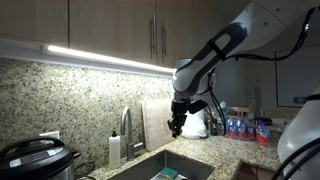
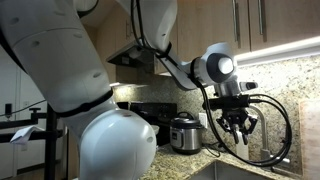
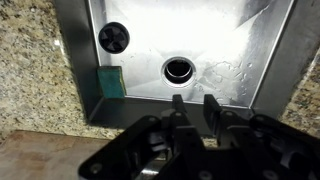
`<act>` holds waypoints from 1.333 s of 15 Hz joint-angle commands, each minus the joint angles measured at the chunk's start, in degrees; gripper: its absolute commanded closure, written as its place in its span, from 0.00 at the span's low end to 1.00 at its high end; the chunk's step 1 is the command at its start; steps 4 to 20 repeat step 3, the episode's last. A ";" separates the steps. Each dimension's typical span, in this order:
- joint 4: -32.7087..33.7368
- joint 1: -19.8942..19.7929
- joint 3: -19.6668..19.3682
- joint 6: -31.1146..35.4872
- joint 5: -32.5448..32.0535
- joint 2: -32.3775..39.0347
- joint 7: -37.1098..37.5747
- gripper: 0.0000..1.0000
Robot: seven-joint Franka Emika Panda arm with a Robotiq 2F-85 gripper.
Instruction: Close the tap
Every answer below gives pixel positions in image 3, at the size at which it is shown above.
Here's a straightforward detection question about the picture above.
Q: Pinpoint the stainless steel sink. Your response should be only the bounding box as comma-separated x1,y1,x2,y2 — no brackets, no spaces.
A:
54,0,320,130

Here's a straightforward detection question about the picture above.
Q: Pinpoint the steel gooseneck faucet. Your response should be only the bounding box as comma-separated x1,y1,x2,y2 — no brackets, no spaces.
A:
138,156,168,180

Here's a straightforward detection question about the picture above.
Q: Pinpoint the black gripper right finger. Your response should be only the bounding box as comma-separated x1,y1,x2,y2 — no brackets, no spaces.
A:
203,94,320,180

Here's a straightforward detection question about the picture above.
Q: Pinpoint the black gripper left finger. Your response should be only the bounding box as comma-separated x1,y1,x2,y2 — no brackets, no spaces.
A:
77,94,208,180

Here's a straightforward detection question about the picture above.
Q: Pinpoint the wooden cutting board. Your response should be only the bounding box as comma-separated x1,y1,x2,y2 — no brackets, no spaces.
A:
0,129,125,180

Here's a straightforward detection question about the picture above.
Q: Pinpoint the black sink drain stopper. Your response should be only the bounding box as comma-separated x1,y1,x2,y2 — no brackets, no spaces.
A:
98,21,131,55

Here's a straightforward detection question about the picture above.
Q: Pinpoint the green sponge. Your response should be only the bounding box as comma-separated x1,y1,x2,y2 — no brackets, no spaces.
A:
96,65,127,100

